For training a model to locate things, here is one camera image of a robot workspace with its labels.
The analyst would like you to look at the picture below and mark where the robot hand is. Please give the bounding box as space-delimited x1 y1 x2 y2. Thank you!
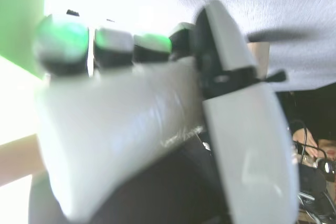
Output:
28 0 300 224

